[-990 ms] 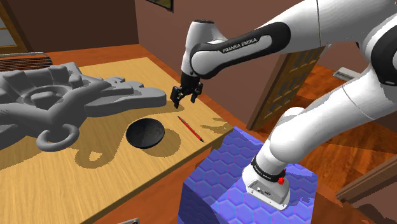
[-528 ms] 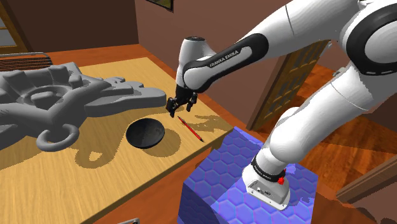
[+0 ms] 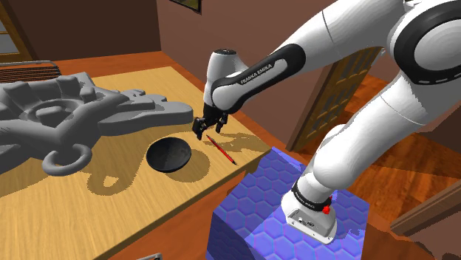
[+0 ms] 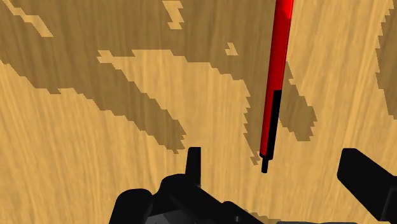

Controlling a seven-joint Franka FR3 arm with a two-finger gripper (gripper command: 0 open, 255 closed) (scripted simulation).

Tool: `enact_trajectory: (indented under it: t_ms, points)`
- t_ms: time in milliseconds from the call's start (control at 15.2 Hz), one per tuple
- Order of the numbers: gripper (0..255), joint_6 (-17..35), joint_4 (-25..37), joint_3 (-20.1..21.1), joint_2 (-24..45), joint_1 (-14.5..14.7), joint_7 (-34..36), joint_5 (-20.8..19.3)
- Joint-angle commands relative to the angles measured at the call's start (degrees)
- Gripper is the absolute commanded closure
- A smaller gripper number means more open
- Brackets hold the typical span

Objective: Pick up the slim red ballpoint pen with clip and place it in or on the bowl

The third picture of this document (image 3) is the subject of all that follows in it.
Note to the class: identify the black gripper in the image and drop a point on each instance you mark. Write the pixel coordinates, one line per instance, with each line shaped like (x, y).
(211, 113)

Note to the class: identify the black bowl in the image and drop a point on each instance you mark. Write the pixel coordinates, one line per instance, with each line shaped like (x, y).
(168, 154)

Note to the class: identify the wooden framed window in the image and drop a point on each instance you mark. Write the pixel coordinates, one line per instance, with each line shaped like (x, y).
(9, 39)

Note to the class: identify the dark framed wall picture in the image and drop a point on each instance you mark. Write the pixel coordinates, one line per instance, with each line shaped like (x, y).
(187, 3)

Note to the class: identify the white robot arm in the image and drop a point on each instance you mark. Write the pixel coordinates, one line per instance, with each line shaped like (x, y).
(360, 137)

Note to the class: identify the brown wooden panelled door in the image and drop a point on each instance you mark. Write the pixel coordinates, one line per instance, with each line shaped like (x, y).
(335, 97)

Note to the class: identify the blue hexagon patterned robot stand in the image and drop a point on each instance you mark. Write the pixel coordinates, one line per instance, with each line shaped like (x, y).
(252, 216)

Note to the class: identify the red pencil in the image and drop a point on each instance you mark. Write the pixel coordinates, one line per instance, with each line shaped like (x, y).
(220, 149)

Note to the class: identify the large grey sculpture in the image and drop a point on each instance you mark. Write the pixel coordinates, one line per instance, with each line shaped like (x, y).
(72, 115)

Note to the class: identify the light wooden table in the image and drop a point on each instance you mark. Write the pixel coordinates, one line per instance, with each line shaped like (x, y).
(72, 216)

